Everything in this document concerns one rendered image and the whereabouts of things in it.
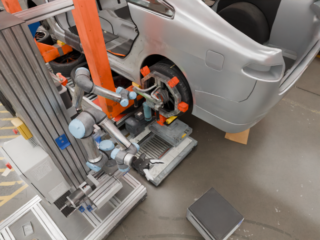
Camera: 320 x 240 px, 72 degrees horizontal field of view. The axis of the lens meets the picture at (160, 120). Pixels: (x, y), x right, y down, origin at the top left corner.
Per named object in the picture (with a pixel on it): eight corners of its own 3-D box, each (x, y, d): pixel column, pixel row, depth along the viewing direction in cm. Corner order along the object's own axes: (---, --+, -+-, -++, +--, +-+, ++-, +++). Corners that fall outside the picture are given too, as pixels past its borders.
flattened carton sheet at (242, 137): (251, 118, 335) (252, 117, 332) (246, 145, 300) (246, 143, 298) (232, 113, 344) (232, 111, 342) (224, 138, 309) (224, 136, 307)
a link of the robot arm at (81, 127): (110, 161, 180) (94, 113, 141) (99, 175, 171) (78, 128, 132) (99, 155, 184) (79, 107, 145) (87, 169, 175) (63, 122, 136)
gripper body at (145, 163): (151, 168, 146) (135, 162, 150) (151, 160, 140) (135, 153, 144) (145, 177, 140) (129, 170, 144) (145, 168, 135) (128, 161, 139)
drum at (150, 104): (167, 101, 252) (167, 91, 242) (154, 110, 241) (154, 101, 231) (158, 95, 259) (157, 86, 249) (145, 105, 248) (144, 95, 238)
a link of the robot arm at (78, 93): (66, 120, 210) (76, 73, 179) (67, 110, 220) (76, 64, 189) (79, 122, 215) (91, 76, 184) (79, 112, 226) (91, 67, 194)
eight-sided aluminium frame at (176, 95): (180, 121, 256) (182, 83, 217) (176, 124, 253) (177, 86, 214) (147, 102, 283) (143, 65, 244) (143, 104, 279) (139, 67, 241)
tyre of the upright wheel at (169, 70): (209, 95, 236) (172, 45, 233) (197, 105, 224) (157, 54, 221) (179, 113, 293) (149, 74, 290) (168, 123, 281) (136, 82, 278)
